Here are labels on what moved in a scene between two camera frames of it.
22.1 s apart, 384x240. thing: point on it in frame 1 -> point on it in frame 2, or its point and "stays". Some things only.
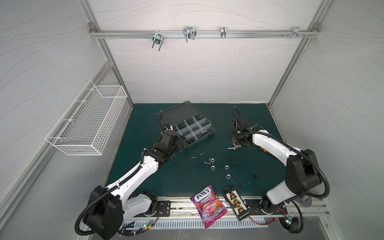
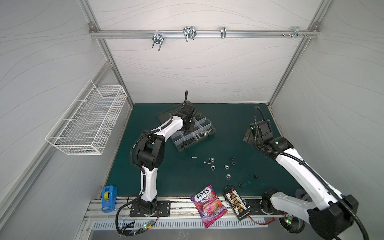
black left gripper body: x=177 y=146 -> x=190 y=126
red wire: x=271 y=220 stays
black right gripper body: x=237 y=139 -> x=257 y=132
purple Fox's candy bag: x=209 y=206 stays
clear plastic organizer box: x=186 y=120 stays
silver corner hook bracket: x=296 y=30 stays
